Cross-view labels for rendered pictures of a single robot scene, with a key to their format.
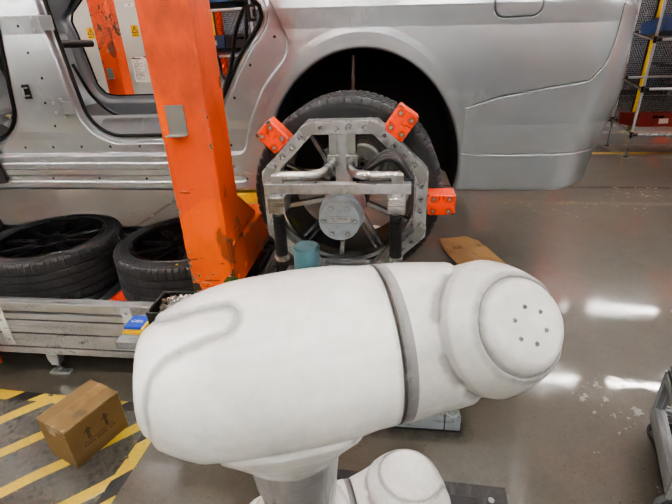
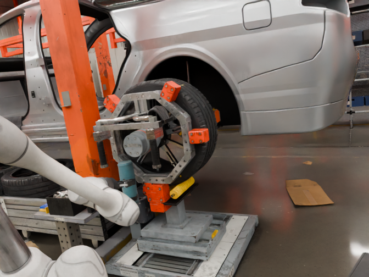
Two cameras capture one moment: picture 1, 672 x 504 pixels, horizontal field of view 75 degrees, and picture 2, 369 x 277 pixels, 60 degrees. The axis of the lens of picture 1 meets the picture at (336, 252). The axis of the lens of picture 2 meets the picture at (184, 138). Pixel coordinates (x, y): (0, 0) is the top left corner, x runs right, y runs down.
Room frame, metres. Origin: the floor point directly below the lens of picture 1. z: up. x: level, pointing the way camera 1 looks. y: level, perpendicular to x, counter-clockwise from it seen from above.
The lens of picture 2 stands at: (-0.30, -0.84, 1.20)
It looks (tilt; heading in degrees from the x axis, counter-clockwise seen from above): 11 degrees down; 19
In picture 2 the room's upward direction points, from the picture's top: 8 degrees counter-clockwise
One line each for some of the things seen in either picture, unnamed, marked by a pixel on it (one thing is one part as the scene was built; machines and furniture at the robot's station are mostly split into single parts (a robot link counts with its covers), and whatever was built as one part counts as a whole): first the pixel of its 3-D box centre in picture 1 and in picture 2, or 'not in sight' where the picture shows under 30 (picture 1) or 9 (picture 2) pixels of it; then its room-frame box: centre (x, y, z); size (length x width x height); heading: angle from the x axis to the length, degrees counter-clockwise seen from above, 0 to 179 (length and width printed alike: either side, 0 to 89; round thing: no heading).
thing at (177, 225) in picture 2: not in sight; (174, 209); (1.57, -0.06, 0.32); 0.40 x 0.30 x 0.28; 82
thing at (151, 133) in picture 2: (396, 200); (154, 132); (1.18, -0.18, 0.93); 0.09 x 0.05 x 0.05; 172
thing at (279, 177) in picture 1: (306, 157); (117, 112); (1.30, 0.08, 1.03); 0.19 x 0.18 x 0.11; 172
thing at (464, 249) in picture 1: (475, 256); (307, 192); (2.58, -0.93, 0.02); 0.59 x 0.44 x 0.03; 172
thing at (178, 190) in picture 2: not in sight; (182, 187); (1.49, -0.17, 0.51); 0.29 x 0.06 x 0.06; 172
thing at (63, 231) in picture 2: not in sight; (71, 244); (1.27, 0.57, 0.21); 0.10 x 0.10 x 0.42; 82
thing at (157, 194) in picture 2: not in sight; (161, 194); (1.44, -0.04, 0.48); 0.16 x 0.12 x 0.17; 172
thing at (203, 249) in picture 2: not in sight; (182, 235); (1.57, -0.09, 0.13); 0.50 x 0.36 x 0.10; 82
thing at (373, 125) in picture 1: (345, 201); (149, 138); (1.40, -0.04, 0.85); 0.54 x 0.07 x 0.54; 82
